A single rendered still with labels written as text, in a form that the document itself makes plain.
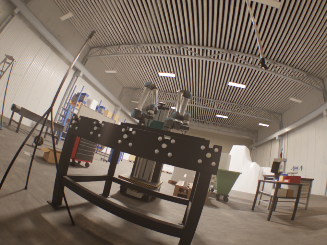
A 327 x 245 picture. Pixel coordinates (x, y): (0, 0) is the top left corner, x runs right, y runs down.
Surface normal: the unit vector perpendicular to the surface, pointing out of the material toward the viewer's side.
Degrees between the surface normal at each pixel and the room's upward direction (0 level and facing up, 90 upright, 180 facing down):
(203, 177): 90
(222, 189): 100
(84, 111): 90
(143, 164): 90
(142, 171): 90
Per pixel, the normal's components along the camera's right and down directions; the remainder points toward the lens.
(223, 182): -0.37, -0.15
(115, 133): -0.19, -0.30
